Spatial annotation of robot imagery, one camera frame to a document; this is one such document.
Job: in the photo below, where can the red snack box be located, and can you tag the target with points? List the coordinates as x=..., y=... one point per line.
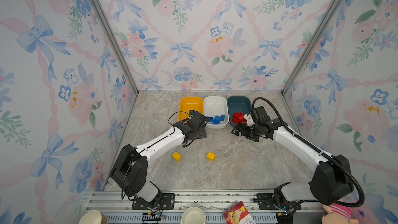
x=238, y=214

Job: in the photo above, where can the yellow lego brick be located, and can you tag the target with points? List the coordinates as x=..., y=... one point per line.
x=210, y=156
x=176, y=156

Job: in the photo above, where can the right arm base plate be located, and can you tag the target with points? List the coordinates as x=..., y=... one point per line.
x=275, y=202

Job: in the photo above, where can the aluminium rail frame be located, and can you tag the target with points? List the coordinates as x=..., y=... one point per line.
x=212, y=202

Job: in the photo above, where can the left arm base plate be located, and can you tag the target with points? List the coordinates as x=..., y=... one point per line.
x=162, y=201

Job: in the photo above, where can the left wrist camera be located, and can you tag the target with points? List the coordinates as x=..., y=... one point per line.
x=197, y=120

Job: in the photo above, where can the white paper cup centre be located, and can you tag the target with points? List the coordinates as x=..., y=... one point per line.
x=193, y=215

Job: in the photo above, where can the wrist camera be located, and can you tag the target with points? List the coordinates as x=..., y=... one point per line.
x=197, y=120
x=258, y=116

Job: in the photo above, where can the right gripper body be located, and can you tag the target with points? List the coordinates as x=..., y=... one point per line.
x=251, y=132

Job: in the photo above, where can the yellow plastic bin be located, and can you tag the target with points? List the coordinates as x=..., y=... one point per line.
x=188, y=104

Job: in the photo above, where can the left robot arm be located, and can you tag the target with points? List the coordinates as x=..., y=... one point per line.
x=130, y=169

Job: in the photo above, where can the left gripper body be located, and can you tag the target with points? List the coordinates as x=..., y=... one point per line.
x=201, y=134

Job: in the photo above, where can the dark teal plastic bin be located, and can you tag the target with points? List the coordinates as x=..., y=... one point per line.
x=237, y=104

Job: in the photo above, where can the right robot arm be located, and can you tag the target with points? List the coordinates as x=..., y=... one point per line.
x=332, y=181

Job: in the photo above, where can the white plastic bin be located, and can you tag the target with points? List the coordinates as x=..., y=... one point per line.
x=216, y=106

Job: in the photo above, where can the paper cup left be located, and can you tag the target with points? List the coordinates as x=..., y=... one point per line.
x=93, y=217

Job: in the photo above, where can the pink plush toy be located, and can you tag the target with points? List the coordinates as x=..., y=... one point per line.
x=337, y=214

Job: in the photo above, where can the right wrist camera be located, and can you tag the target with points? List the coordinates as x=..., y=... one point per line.
x=258, y=116

